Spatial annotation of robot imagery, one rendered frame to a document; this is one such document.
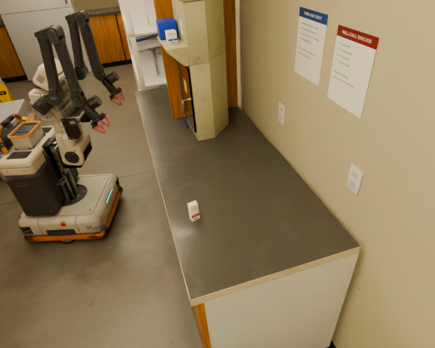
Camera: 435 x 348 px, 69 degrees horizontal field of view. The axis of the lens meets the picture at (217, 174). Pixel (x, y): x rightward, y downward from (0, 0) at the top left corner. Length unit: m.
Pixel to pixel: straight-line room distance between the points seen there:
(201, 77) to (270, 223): 0.89
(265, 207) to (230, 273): 0.39
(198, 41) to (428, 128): 1.17
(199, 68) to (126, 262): 1.56
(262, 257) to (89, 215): 1.70
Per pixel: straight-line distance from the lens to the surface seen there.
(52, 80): 2.15
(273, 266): 1.27
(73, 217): 2.73
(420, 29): 1.06
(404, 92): 1.10
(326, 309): 1.69
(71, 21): 2.45
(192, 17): 1.75
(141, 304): 2.37
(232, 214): 1.45
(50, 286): 2.72
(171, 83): 2.20
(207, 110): 1.91
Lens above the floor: 1.96
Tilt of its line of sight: 37 degrees down
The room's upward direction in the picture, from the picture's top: 4 degrees counter-clockwise
